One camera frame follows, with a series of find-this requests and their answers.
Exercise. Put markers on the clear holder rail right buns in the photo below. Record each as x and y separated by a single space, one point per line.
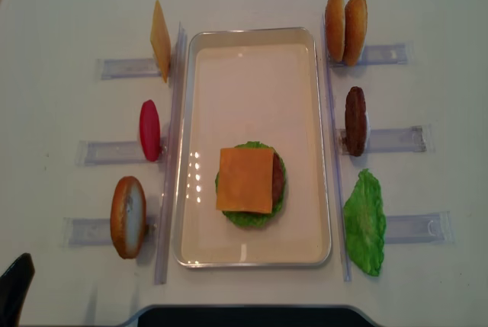
389 54

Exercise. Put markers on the golden bun top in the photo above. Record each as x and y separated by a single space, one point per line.
335 28

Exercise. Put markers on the standing red tomato slice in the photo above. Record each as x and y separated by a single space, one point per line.
149 130

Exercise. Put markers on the green lettuce on burger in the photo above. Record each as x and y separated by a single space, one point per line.
248 219

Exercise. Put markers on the long clear strip right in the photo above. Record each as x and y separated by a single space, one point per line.
336 167

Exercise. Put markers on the clear holder rail lettuce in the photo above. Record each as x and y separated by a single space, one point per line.
421 228

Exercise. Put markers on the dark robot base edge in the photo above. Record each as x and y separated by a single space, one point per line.
248 316

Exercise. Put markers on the long clear strip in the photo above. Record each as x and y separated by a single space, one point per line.
336 167
177 82

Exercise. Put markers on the long clear strip left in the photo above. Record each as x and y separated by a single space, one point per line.
177 82

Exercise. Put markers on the standing bun half left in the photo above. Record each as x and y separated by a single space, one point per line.
128 217

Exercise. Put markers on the brown patty on burger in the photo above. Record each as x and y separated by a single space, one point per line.
278 179

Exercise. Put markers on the clear holder rail left bun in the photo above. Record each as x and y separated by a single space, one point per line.
82 232

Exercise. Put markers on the orange cheese slice on burger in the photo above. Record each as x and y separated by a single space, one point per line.
245 180

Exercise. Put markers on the standing orange cheese slice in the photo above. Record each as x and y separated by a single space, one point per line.
160 41

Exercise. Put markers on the standing golden bun right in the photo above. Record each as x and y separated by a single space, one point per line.
356 25

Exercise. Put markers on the standing green lettuce leaf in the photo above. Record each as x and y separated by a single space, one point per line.
365 224

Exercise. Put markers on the white rectangular metal tray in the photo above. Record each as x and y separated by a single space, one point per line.
252 85

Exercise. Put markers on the golden bun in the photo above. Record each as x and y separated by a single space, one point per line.
356 25
335 28

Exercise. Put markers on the clear holder rail tomato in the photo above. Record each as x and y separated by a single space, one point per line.
90 153

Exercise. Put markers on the standing brown meat patty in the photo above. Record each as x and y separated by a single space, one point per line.
356 124

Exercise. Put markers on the clear holder rail patty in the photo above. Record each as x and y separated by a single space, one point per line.
408 139

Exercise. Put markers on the clear holder rail cheese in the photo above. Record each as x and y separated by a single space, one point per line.
107 69

